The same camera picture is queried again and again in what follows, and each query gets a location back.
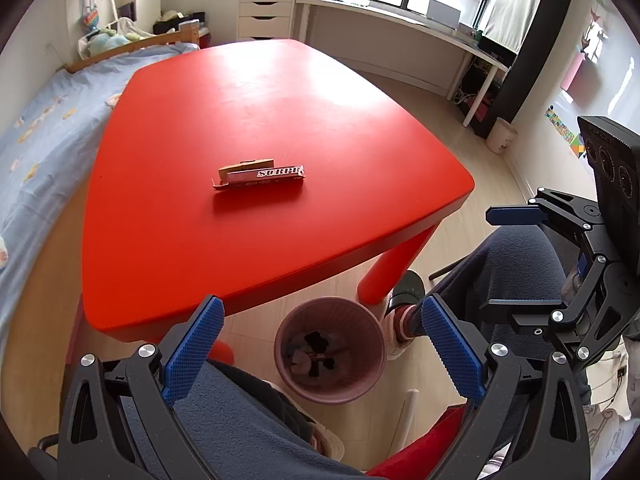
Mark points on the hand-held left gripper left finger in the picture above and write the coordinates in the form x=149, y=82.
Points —
x=195, y=350

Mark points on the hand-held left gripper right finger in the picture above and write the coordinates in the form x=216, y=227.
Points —
x=450, y=350

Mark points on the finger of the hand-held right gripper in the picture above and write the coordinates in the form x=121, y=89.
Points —
x=515, y=215
x=535, y=320

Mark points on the pink waste bin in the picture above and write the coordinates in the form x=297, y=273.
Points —
x=350, y=320

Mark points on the black patterned sock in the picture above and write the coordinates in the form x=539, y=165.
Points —
x=316, y=340

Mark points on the red printed paper box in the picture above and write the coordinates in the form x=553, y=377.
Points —
x=265, y=178

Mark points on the red table leg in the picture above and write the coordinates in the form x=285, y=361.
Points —
x=223, y=353
x=390, y=270

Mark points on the person's right leg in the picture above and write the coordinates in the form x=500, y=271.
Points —
x=510, y=265

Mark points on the person's leg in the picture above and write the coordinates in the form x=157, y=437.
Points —
x=510, y=265
x=250, y=420

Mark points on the dark green slipper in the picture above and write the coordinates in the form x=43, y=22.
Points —
x=407, y=285

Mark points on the small white waste bin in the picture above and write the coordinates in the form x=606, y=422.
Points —
x=501, y=136

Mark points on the person's left leg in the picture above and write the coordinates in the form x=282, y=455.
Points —
x=250, y=420

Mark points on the red chair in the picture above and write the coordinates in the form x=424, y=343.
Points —
x=430, y=447

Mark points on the white printed garment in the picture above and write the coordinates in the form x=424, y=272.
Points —
x=605, y=425

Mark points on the black tall panel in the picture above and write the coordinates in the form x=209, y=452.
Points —
x=540, y=60

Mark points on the white curved desk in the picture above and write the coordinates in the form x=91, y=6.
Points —
x=400, y=42

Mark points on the white curtain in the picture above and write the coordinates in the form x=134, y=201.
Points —
x=515, y=5

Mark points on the silver laptop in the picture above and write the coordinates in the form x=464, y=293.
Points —
x=443, y=12

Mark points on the bed with blue sheet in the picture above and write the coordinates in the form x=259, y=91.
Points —
x=40, y=135

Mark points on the pile of plush toys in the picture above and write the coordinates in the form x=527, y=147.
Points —
x=112, y=40

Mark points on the white drawer unit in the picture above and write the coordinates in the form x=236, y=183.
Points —
x=265, y=10

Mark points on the black box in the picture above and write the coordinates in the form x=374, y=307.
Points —
x=167, y=27

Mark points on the rainbow coloured bag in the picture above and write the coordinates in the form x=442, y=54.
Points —
x=91, y=19

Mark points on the colourful wall sticker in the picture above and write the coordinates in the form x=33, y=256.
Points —
x=564, y=127

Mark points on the wooden bed frame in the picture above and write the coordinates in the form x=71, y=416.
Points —
x=125, y=47

